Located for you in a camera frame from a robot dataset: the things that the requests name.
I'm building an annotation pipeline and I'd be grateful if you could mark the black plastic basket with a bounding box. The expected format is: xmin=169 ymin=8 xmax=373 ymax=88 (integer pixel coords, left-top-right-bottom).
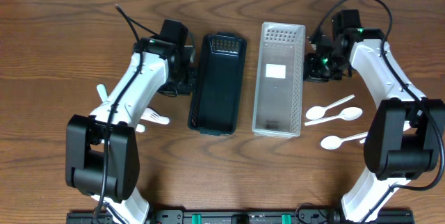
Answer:
xmin=188 ymin=32 xmax=247 ymax=136

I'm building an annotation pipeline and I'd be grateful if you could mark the white plastic spoon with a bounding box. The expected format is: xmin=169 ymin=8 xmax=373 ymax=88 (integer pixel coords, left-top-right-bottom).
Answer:
xmin=359 ymin=120 xmax=411 ymax=144
xmin=320 ymin=132 xmax=368 ymax=150
xmin=305 ymin=95 xmax=355 ymax=120
xmin=305 ymin=107 xmax=363 ymax=126

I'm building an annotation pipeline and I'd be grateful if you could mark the clear plastic basket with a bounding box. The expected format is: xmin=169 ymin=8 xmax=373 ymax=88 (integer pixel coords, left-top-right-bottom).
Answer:
xmin=252 ymin=22 xmax=305 ymax=138

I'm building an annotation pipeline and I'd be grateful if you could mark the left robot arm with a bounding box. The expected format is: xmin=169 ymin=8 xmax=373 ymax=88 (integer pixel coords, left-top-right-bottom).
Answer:
xmin=65 ymin=19 xmax=195 ymax=223

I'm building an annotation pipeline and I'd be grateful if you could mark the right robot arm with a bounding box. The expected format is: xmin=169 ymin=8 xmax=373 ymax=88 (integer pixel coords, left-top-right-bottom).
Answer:
xmin=304 ymin=10 xmax=444 ymax=223

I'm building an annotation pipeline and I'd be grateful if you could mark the white plastic fork top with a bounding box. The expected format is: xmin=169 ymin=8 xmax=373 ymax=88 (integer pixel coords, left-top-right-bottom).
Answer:
xmin=141 ymin=108 xmax=161 ymax=122

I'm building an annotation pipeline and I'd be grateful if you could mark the white plastic fork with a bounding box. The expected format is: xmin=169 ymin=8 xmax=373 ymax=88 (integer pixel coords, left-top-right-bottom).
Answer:
xmin=141 ymin=108 xmax=161 ymax=122
xmin=155 ymin=115 xmax=170 ymax=125
xmin=136 ymin=124 xmax=146 ymax=133

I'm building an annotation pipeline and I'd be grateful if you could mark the white plastic fork middle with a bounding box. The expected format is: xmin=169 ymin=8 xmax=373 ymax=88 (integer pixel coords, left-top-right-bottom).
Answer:
xmin=155 ymin=115 xmax=170 ymax=125

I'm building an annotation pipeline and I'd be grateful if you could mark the white label in basket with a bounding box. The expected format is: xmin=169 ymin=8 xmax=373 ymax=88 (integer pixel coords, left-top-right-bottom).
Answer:
xmin=265 ymin=63 xmax=286 ymax=79

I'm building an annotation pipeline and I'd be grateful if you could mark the white plastic fork left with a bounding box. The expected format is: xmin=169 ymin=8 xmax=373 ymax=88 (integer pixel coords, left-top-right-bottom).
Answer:
xmin=136 ymin=124 xmax=146 ymax=133

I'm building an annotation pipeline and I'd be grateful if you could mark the white plastic fork handle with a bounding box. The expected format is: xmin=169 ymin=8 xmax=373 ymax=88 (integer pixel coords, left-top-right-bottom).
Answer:
xmin=96 ymin=83 xmax=108 ymax=102

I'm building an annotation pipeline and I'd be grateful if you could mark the black mounting rail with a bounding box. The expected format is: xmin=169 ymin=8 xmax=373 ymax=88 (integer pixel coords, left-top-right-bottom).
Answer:
xmin=66 ymin=209 xmax=415 ymax=224

